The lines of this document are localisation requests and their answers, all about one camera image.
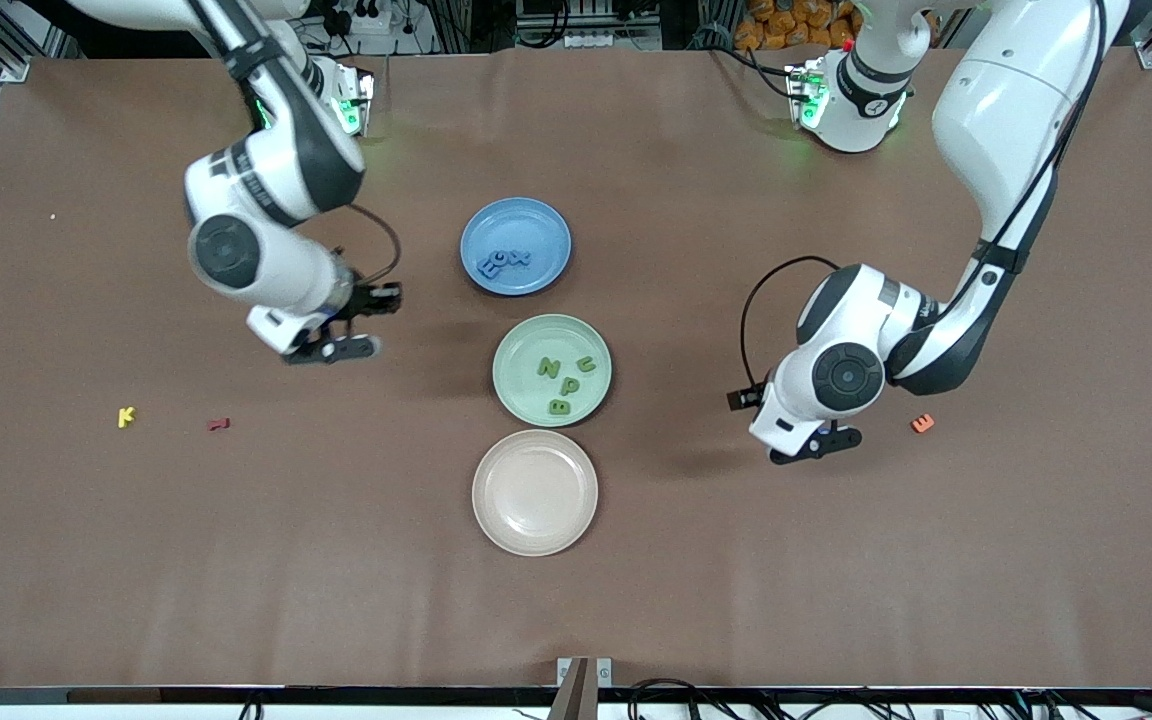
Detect blue plate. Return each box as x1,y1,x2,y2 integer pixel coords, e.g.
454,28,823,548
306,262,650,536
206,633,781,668
460,196,573,297

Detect green plate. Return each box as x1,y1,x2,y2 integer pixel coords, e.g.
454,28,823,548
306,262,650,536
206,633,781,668
492,313,614,429

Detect brown table cover sheet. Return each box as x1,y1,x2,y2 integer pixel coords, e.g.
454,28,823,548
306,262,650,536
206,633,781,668
0,45,1152,691

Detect beige plate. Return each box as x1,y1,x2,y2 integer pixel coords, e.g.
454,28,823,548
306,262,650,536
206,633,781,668
471,429,600,558

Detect power strip with black plugs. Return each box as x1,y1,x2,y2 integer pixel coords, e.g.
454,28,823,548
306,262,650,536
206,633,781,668
321,0,395,56

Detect white power strip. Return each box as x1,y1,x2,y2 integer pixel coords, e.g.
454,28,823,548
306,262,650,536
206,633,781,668
563,28,662,51

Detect bag of oranges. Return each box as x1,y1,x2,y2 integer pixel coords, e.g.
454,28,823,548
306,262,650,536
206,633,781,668
736,0,862,53

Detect grey metal bracket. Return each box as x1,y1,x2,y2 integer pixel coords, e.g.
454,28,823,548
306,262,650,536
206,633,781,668
548,656,614,720

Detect black table edge rail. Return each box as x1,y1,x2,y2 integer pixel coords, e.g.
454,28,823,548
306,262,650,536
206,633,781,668
0,685,1152,708

